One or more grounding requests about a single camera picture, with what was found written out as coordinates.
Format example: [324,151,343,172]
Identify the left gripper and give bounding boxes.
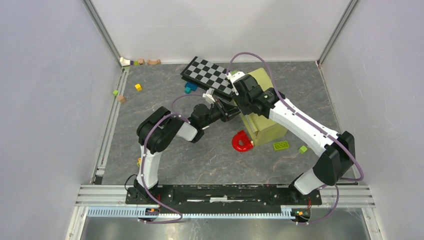
[200,97,241,128]

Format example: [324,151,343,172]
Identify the green drawer cabinet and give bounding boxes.
[239,67,288,146]

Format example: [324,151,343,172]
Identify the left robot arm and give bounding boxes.
[134,99,240,204]

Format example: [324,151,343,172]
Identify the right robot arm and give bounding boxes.
[226,71,354,204]

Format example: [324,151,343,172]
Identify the red toy magnet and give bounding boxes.
[231,130,254,152]

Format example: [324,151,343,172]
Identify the black white chessboard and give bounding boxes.
[180,56,233,101]

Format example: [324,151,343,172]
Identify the blue toy brick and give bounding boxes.
[184,82,198,91]

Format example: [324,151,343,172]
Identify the teal toy block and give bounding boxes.
[184,87,192,94]

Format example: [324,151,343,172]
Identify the lime green toy brick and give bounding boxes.
[272,141,290,151]

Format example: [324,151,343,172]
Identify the small green block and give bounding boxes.
[298,145,308,154]

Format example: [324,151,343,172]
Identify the small wooden cube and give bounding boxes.
[117,95,126,104]

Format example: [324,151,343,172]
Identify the wooden blocks in corner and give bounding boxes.
[119,56,162,68]

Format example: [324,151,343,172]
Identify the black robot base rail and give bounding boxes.
[125,184,322,215]

